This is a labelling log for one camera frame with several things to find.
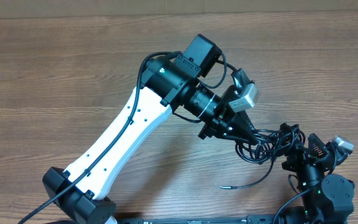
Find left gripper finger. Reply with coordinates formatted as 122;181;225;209
231;68;254;90
229;111;259;146

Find black usb cable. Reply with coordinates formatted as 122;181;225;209
219;123;306;190

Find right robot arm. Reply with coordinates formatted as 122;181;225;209
272;133;355;223

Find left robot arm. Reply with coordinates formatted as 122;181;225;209
42;35;259;223

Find cardboard board backdrop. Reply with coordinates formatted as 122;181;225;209
0;0;358;19

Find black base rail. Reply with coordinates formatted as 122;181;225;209
116;214;308;224

